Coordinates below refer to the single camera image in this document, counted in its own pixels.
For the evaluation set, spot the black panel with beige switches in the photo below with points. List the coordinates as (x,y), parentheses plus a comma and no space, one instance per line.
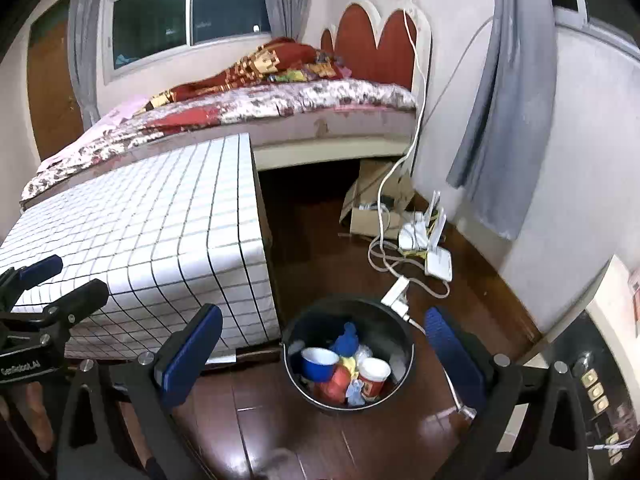
(617,375)

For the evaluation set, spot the red white headboard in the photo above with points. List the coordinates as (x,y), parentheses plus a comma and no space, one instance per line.
(375,40)

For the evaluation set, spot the white power strip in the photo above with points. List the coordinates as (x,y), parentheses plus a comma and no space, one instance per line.
(395,294)

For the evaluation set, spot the orange red plastic bag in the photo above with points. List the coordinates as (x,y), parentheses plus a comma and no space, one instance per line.
(335,385)

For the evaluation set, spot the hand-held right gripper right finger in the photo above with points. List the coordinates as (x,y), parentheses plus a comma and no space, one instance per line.
(455,361)

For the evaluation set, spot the red printed blanket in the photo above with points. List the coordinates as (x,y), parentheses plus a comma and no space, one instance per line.
(240,72)

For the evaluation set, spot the colourful printed cloth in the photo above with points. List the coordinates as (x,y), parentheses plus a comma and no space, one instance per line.
(320,70)

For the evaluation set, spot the small blue paper cup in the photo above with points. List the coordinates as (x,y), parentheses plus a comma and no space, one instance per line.
(320,365)

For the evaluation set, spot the pink cloth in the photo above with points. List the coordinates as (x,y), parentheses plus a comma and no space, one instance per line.
(100,127)

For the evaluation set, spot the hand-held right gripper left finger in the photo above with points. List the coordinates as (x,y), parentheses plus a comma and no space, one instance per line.
(192,356)

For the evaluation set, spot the tied grey curtain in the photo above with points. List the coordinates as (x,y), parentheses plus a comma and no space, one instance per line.
(505,125)

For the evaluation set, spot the white checkered tablecloth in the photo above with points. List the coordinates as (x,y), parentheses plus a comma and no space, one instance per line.
(150,240)

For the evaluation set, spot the brown wooden door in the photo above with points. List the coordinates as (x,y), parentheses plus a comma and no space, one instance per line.
(52,75)

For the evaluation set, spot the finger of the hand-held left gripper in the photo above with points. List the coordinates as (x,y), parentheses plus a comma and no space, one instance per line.
(85,295)
(40,268)

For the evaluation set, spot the black trash bin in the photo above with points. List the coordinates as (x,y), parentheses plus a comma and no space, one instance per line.
(387,320)

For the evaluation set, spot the large sliding window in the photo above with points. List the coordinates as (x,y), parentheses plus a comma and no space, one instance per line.
(175,15)

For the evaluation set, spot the floral bed sheet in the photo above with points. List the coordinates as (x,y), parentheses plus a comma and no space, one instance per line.
(300,97)

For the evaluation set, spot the cream bed frame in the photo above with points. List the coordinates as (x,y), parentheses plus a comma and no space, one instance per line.
(330,152)

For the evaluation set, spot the white cabinet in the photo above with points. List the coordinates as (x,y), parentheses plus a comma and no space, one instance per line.
(615,300)

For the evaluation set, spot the flat white router box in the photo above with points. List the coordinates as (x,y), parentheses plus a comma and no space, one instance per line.
(440,264)

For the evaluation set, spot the brown cardboard box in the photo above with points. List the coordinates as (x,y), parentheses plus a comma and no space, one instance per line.
(365,222)

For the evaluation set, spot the yellow plastic bag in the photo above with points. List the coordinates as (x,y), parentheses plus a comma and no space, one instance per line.
(351,362)

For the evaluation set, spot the red paper cup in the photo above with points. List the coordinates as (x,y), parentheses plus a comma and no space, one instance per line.
(374,377)

